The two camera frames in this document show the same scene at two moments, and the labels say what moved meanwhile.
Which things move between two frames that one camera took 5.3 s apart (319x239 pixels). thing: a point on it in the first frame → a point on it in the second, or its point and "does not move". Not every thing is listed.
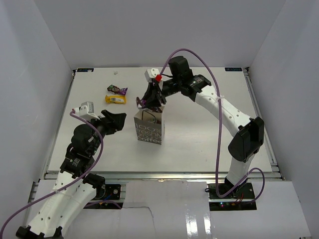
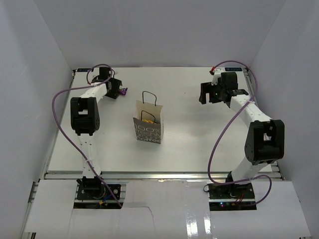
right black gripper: [152, 96] → [207, 88]
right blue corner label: [233, 69] does not move
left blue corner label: [85, 69] does not move
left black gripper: [117, 119] → [116, 83]
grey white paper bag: [150, 125] does not move
